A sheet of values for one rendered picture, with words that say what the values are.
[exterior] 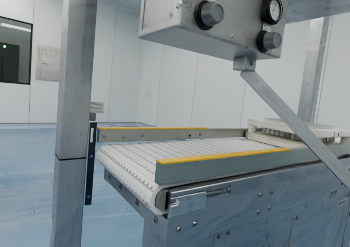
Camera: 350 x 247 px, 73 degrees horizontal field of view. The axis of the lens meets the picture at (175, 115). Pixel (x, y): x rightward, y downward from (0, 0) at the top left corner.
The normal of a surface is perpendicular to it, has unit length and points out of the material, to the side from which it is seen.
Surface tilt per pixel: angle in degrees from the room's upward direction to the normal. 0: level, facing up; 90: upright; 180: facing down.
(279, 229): 90
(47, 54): 90
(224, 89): 90
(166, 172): 90
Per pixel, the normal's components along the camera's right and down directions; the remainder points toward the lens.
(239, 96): -0.73, -0.01
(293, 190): 0.58, 0.13
